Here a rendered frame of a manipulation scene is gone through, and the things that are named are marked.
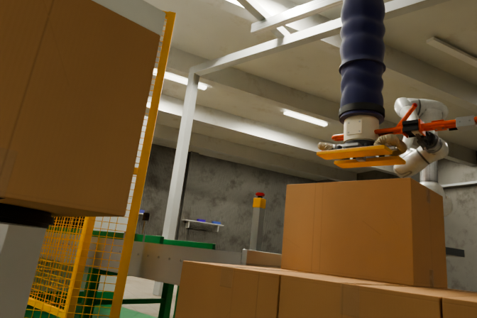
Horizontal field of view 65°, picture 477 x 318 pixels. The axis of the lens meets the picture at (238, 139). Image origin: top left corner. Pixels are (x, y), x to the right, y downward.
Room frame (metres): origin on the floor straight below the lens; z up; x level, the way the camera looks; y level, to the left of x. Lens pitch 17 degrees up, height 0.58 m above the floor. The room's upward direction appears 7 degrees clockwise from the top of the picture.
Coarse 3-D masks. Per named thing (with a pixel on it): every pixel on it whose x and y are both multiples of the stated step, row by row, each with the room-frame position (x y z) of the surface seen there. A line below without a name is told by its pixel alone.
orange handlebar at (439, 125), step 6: (438, 120) 1.52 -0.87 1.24; (450, 120) 1.49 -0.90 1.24; (426, 126) 1.56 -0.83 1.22; (432, 126) 1.54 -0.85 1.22; (438, 126) 1.52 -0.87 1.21; (444, 126) 1.52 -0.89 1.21; (450, 126) 1.53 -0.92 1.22; (378, 132) 1.70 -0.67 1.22; (384, 132) 1.68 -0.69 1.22; (396, 132) 1.68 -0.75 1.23; (336, 138) 1.86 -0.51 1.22; (342, 138) 1.87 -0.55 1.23
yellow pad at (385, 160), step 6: (384, 156) 1.80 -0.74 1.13; (390, 156) 1.73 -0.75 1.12; (396, 156) 1.72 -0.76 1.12; (336, 162) 1.92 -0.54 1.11; (342, 162) 1.90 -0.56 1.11; (348, 162) 1.88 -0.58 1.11; (354, 162) 1.86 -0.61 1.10; (360, 162) 1.84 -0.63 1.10; (366, 162) 1.82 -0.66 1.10; (372, 162) 1.81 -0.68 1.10; (378, 162) 1.79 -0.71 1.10; (384, 162) 1.78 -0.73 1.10; (390, 162) 1.77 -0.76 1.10; (396, 162) 1.76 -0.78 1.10; (402, 162) 1.75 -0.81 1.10
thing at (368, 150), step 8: (368, 144) 1.66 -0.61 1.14; (320, 152) 1.78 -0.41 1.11; (328, 152) 1.75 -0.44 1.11; (336, 152) 1.72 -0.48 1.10; (344, 152) 1.69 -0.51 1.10; (352, 152) 1.67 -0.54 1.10; (360, 152) 1.66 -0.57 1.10; (368, 152) 1.65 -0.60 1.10; (376, 152) 1.63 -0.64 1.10; (384, 152) 1.62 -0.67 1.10; (392, 152) 1.64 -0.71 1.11
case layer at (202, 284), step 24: (192, 264) 1.32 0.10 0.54; (216, 264) 1.33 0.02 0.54; (192, 288) 1.31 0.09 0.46; (216, 288) 1.24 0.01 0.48; (240, 288) 1.18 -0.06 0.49; (264, 288) 1.13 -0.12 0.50; (288, 288) 1.08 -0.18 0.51; (312, 288) 1.03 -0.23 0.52; (336, 288) 0.99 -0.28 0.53; (360, 288) 0.95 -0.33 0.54; (384, 288) 0.92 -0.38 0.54; (408, 288) 1.11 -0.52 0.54; (432, 288) 1.40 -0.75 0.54; (192, 312) 1.30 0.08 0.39; (216, 312) 1.24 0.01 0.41; (240, 312) 1.18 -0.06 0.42; (264, 312) 1.12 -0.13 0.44; (288, 312) 1.07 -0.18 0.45; (312, 312) 1.03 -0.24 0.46; (336, 312) 0.98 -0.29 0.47; (360, 312) 0.95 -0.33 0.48; (384, 312) 0.91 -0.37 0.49; (408, 312) 0.88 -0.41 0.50; (432, 312) 0.84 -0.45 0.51; (456, 312) 0.81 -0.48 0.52
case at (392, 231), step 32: (288, 192) 1.83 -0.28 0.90; (320, 192) 1.70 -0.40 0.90; (352, 192) 1.59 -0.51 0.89; (384, 192) 1.49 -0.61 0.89; (416, 192) 1.45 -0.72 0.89; (288, 224) 1.82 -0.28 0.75; (320, 224) 1.70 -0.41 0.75; (352, 224) 1.59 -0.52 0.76; (384, 224) 1.49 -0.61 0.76; (416, 224) 1.45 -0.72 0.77; (288, 256) 1.81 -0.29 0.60; (320, 256) 1.69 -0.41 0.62; (352, 256) 1.59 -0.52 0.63; (384, 256) 1.49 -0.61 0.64; (416, 256) 1.44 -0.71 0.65
